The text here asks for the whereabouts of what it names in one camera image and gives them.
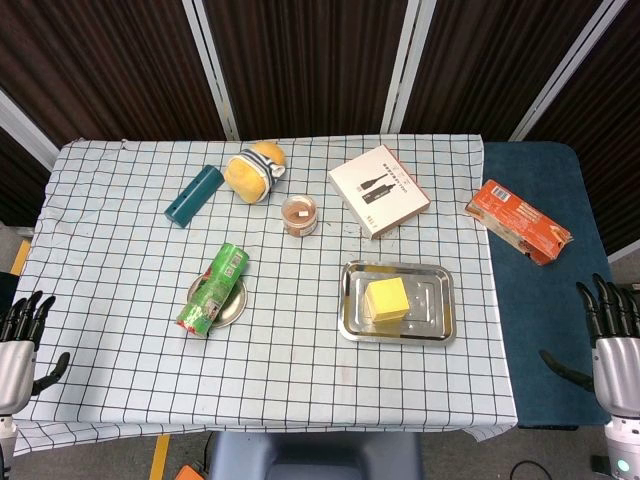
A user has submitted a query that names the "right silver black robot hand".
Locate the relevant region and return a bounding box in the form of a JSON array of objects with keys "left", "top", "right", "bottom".
[{"left": 538, "top": 273, "right": 640, "bottom": 426}]

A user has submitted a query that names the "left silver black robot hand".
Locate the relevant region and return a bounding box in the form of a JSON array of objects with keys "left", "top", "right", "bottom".
[{"left": 0, "top": 290, "right": 71, "bottom": 414}]

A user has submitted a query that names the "green chips can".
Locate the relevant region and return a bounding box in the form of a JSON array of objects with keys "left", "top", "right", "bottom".
[{"left": 175, "top": 242, "right": 250, "bottom": 340}]

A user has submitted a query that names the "yellow foam cube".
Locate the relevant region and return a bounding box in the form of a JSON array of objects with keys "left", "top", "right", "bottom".
[{"left": 363, "top": 277, "right": 412, "bottom": 329}]

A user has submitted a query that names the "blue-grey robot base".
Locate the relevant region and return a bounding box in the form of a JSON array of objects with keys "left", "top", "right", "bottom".
[{"left": 207, "top": 430, "right": 424, "bottom": 480}]

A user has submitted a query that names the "white checkered tablecloth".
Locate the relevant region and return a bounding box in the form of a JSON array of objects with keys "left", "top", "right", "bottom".
[{"left": 9, "top": 133, "right": 519, "bottom": 456}]

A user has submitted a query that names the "orange carton box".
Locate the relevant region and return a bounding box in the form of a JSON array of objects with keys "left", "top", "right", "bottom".
[{"left": 464, "top": 179, "right": 573, "bottom": 267}]

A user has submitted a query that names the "rectangular steel tray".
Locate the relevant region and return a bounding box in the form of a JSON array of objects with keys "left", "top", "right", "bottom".
[{"left": 337, "top": 260, "right": 458, "bottom": 347}]

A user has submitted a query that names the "round steel plate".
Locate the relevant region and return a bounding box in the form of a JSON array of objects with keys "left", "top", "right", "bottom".
[{"left": 187, "top": 273, "right": 249, "bottom": 330}]

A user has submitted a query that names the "teal plastic bar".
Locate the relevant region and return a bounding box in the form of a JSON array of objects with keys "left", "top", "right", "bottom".
[{"left": 164, "top": 165, "right": 226, "bottom": 230}]

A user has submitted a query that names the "white flat cardboard box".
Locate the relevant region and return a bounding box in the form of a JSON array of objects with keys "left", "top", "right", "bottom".
[{"left": 327, "top": 144, "right": 432, "bottom": 240}]

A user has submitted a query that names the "yellow striped plush toy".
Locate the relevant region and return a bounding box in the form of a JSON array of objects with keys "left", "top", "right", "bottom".
[{"left": 223, "top": 140, "right": 287, "bottom": 205}]

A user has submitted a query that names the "clear jar of rubber bands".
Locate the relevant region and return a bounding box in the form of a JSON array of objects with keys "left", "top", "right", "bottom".
[{"left": 281, "top": 195, "right": 320, "bottom": 239}]

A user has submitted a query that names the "dark folding partition screen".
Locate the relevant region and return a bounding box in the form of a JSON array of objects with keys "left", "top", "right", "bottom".
[{"left": 0, "top": 0, "right": 640, "bottom": 256}]

